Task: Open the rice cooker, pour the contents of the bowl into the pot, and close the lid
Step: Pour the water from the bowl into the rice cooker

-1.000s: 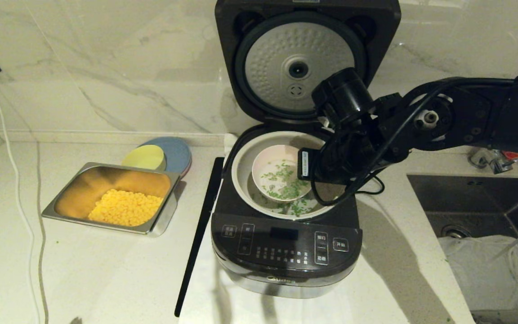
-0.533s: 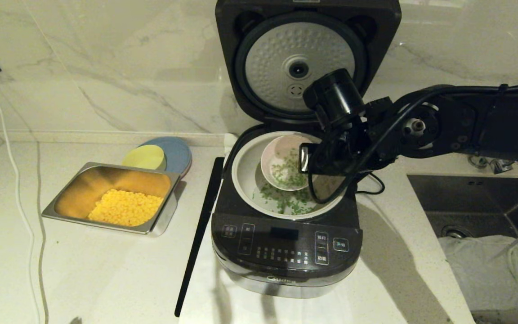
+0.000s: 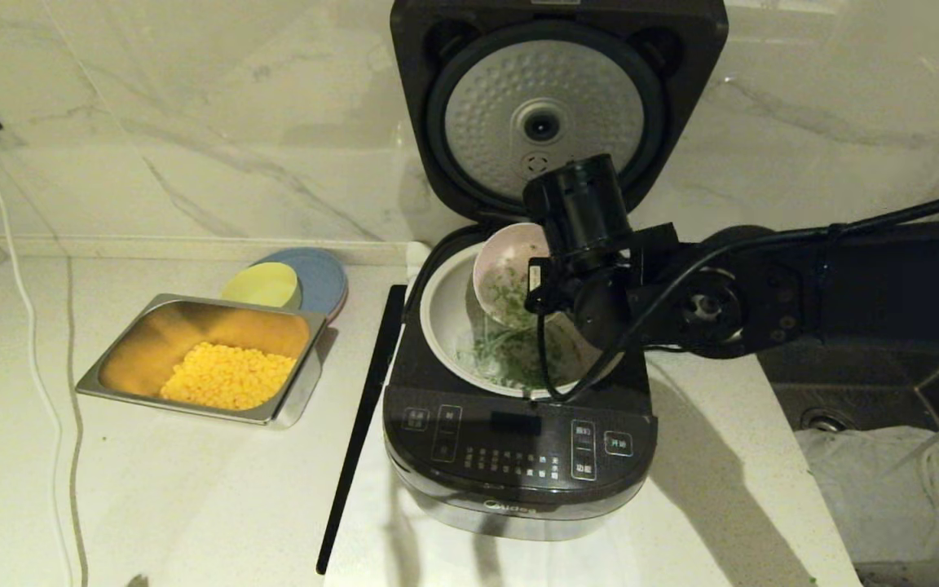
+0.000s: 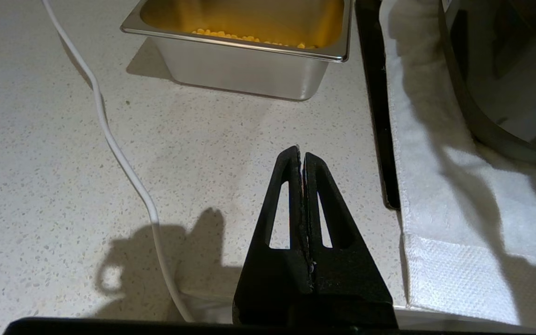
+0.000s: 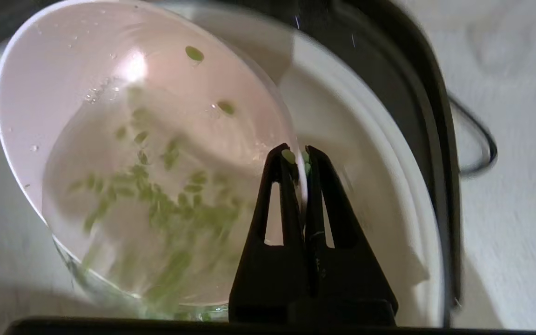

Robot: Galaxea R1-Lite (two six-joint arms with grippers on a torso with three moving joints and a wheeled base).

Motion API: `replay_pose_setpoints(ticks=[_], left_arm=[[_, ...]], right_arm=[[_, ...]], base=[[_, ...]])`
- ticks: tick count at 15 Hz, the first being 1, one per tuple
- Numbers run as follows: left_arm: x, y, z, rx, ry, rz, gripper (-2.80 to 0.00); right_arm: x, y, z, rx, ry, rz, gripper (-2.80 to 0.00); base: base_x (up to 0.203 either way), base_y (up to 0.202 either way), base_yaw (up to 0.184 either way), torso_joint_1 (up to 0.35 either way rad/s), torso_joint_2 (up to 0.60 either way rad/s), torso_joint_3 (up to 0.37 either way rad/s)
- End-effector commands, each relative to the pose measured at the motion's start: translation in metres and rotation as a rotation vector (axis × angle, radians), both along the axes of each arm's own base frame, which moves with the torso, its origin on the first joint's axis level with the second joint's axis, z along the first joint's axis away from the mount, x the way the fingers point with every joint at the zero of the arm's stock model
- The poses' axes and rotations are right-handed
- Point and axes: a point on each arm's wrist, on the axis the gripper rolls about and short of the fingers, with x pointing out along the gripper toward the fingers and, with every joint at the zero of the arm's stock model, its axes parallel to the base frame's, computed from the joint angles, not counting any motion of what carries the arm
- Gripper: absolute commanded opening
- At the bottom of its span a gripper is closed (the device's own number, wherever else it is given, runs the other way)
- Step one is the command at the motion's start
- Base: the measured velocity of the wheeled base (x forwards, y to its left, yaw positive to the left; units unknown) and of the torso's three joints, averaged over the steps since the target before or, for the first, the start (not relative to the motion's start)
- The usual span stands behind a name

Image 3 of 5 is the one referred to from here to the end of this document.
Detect white power cable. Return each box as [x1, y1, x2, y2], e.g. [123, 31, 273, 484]
[0, 108, 83, 587]

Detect blue plate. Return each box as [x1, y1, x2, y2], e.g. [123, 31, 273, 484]
[253, 248, 349, 323]

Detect yellow corn kernels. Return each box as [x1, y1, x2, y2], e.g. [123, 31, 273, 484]
[160, 342, 298, 411]

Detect green grains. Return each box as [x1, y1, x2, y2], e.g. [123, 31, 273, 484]
[455, 261, 584, 392]

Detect round metal sink drain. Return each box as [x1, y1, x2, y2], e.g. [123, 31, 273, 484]
[798, 405, 845, 433]

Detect white cloth with green specks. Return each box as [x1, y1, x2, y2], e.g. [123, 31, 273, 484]
[796, 426, 939, 572]

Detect yellow-green small dish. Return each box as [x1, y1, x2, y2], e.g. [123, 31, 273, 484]
[221, 262, 301, 311]

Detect black rice cooker lid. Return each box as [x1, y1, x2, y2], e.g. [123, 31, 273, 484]
[389, 0, 729, 232]

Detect long black flat strip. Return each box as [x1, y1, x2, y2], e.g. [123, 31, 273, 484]
[316, 284, 407, 576]

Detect black rice cooker body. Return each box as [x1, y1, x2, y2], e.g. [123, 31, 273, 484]
[381, 227, 658, 542]

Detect pink bowl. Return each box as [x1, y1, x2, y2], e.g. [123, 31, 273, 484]
[472, 223, 558, 331]

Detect white inner pot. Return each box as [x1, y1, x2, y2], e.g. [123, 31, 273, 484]
[419, 243, 627, 400]

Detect stainless steel tray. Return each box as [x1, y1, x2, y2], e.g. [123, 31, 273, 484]
[76, 293, 338, 430]

